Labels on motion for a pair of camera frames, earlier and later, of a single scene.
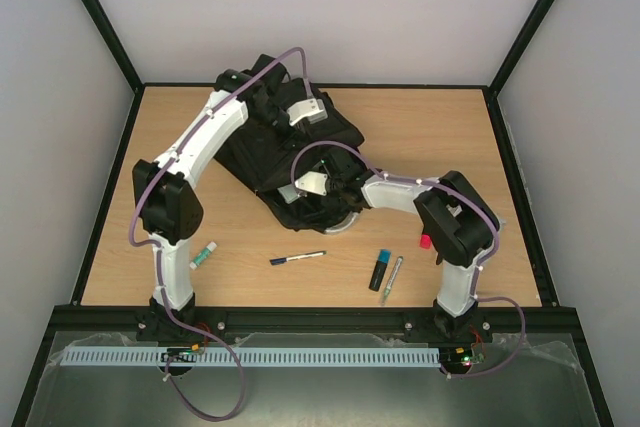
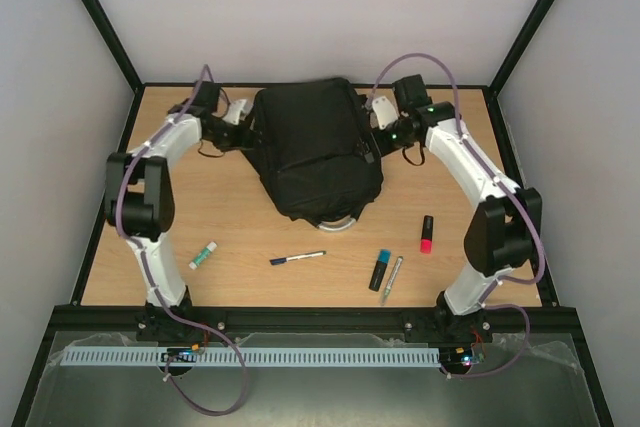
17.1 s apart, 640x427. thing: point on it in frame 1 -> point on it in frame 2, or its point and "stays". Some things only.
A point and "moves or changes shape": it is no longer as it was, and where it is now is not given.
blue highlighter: (384, 259) stays
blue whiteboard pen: (275, 261) stays
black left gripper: (293, 135) -> (242, 141)
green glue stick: (202, 255) stays
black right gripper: (331, 187) -> (376, 141)
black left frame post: (107, 34) stays
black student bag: (284, 115) moves or changes shape
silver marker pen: (395, 272) stays
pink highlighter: (425, 241) stays
